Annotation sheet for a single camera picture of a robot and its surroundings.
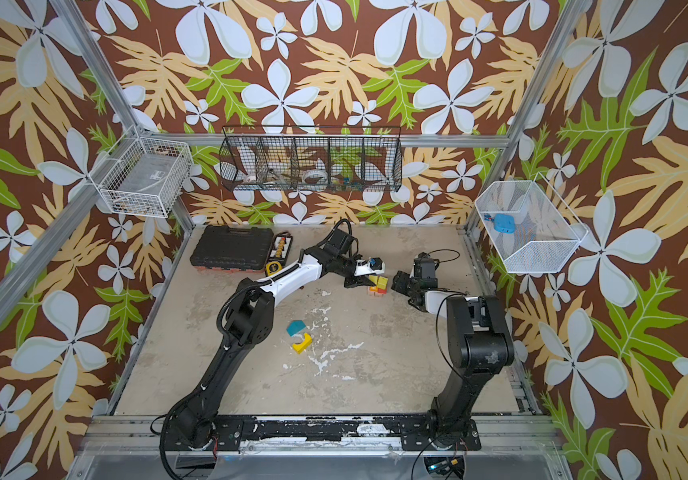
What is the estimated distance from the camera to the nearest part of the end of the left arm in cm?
82

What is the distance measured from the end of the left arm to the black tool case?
332mm

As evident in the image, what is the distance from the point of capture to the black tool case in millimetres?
1053
